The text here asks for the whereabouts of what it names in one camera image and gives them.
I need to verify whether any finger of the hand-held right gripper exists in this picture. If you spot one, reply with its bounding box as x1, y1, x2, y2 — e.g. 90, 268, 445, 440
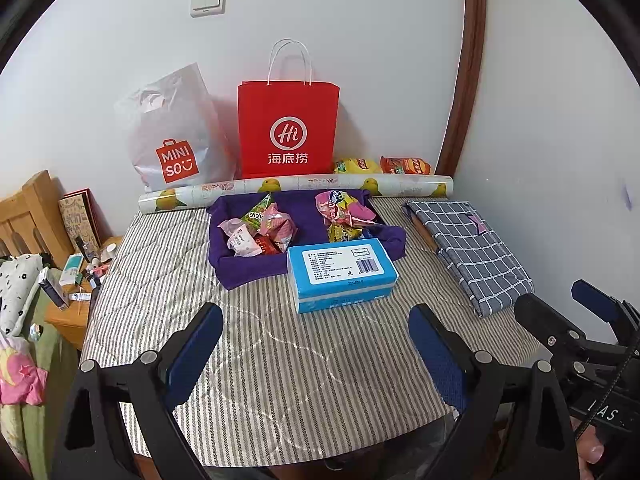
571, 279, 640, 347
514, 293, 589, 362

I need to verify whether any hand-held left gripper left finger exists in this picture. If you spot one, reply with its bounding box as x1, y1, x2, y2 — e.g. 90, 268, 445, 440
50, 302, 225, 480

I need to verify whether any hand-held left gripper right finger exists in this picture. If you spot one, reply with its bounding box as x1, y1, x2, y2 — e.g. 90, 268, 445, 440
407, 303, 581, 480

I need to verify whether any green snack packet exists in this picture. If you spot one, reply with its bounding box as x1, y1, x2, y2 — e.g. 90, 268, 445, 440
241, 192, 274, 231

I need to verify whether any pink and silver snack packet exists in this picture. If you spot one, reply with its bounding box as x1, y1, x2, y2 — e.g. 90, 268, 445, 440
260, 203, 299, 249

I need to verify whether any yellow cookie snack packet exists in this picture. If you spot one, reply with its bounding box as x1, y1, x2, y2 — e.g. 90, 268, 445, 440
327, 222, 367, 244

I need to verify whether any purple cloth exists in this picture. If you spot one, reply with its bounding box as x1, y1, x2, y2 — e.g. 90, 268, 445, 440
207, 188, 407, 291

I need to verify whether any pink and yellow snack packet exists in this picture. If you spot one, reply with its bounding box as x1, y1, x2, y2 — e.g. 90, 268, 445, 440
314, 189, 377, 227

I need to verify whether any person's right hand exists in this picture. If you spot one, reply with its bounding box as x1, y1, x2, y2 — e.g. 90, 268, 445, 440
571, 421, 609, 480

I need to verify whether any striped bed mattress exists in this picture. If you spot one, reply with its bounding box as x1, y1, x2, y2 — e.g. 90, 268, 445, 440
80, 195, 551, 467

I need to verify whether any grey checked pillow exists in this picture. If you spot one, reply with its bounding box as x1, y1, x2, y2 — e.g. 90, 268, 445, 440
402, 200, 536, 319

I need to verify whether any white and pink snack packet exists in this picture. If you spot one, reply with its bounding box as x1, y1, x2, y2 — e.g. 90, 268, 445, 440
218, 217, 259, 259

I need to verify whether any blue tissue pack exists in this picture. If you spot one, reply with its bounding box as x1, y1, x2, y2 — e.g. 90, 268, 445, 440
287, 238, 400, 315

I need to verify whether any wooden nightstand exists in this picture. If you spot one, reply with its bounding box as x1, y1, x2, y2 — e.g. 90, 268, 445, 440
45, 236, 124, 352

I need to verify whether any white and green box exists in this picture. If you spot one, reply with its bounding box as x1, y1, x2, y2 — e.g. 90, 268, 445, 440
62, 255, 86, 286

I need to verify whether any dark blue box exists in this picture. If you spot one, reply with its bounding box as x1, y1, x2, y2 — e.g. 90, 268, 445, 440
39, 267, 71, 310

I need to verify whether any brown patterned book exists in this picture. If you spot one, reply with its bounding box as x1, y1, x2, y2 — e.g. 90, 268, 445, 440
57, 188, 104, 261

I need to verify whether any green blanket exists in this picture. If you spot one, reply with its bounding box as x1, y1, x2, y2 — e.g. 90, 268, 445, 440
0, 310, 82, 480

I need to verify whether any pink star print cloth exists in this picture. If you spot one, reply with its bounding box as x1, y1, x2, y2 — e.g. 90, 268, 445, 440
0, 345, 49, 407

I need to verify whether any white spotted pillow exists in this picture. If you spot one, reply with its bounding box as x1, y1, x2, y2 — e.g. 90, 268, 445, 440
0, 254, 44, 337

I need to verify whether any red chips bag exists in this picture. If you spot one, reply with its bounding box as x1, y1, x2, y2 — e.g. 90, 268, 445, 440
380, 155, 432, 176

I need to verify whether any fruit print tablecloth roll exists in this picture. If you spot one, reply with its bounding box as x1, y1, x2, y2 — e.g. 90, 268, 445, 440
138, 174, 455, 213

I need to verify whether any yellow chips bag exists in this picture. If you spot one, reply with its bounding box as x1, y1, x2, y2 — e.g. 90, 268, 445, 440
333, 158, 382, 175

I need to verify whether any wooden headboard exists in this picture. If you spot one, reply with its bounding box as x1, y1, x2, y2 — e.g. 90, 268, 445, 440
0, 170, 76, 272

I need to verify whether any white plastic bag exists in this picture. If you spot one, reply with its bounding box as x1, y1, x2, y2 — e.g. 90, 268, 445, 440
114, 63, 236, 193

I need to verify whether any red paper bag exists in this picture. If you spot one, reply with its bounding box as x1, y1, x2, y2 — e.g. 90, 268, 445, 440
237, 39, 341, 179

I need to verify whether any brown wooden door frame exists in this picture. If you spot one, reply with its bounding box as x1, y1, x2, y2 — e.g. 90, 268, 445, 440
436, 0, 488, 177

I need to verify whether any white wall light switch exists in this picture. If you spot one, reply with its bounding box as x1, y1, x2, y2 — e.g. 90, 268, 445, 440
190, 0, 227, 19

